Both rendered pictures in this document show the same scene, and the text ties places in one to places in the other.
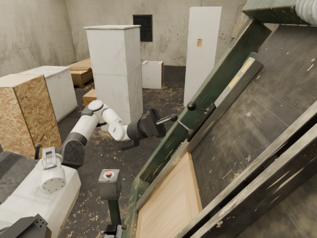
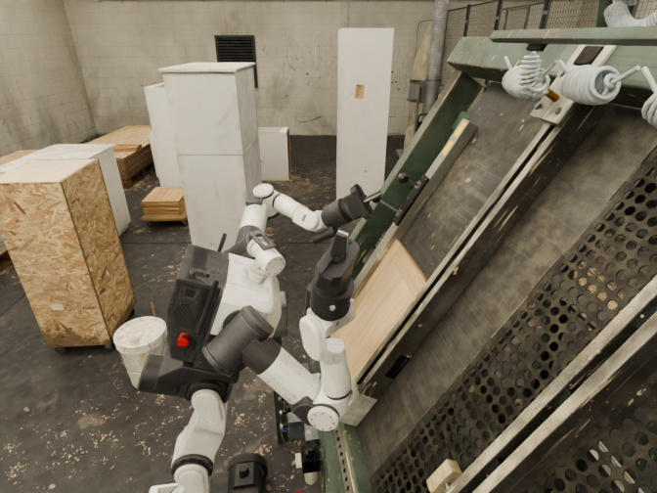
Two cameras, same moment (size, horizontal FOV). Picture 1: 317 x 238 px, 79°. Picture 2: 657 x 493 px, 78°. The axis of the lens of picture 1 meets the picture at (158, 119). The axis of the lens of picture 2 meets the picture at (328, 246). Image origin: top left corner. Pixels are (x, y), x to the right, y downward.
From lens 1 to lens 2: 0.65 m
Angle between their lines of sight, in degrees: 9
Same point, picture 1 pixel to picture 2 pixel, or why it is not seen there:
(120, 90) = (230, 182)
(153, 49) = (260, 104)
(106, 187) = not seen: hidden behind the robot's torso
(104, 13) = (153, 32)
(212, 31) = (380, 70)
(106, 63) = (203, 134)
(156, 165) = not seen: hidden behind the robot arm
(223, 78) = (429, 146)
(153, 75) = (271, 156)
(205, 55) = (371, 112)
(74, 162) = not seen: hidden behind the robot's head
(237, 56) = (445, 117)
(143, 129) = (346, 210)
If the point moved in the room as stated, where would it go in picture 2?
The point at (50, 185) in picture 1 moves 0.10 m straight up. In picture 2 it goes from (272, 267) to (269, 234)
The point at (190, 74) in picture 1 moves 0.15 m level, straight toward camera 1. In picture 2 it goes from (346, 150) to (346, 153)
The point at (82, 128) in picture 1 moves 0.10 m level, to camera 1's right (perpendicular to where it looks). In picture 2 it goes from (256, 220) to (284, 218)
